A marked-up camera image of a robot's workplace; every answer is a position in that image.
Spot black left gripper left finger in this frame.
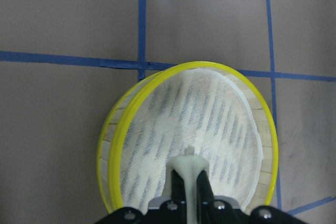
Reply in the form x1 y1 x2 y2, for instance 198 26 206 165
171 170 186 204

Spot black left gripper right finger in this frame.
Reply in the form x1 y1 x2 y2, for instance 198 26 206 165
196 170 214 205

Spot white steamed bun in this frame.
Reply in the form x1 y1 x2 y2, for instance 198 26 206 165
162 146 209 223

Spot yellow steamer top layer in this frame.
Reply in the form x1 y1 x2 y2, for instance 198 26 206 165
97 61 278 212

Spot yellow steamer lower layers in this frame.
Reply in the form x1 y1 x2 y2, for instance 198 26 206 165
96 72 159 213

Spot white steamer liner cloth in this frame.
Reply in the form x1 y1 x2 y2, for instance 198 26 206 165
120 68 263 211

